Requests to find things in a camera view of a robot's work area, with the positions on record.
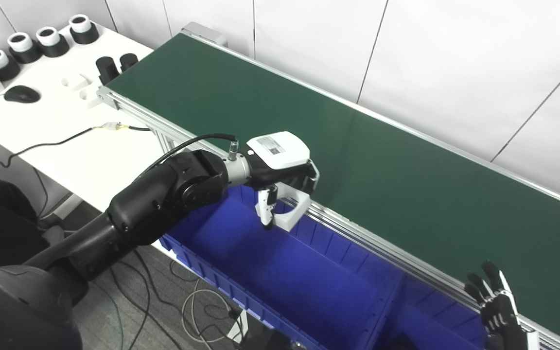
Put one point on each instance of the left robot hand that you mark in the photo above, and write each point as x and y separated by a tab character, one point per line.
280	153

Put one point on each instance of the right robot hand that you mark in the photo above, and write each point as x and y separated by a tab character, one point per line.
501	311

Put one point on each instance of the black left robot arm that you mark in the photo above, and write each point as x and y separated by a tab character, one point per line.
163	194

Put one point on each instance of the blue plastic bin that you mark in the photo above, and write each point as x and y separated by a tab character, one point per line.
270	272
430	325

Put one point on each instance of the green conveyor belt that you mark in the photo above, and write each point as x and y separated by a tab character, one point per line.
358	160

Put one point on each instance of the small black cylinder part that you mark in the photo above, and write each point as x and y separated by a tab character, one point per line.
129	62

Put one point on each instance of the large black cylinder part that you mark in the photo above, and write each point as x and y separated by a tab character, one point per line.
107	72

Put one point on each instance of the white power adapter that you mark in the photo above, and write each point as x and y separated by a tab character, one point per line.
237	328

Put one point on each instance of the black computer mouse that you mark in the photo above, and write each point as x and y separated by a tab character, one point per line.
22	94

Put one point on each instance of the black robot torso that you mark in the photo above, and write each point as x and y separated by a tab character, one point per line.
17	311

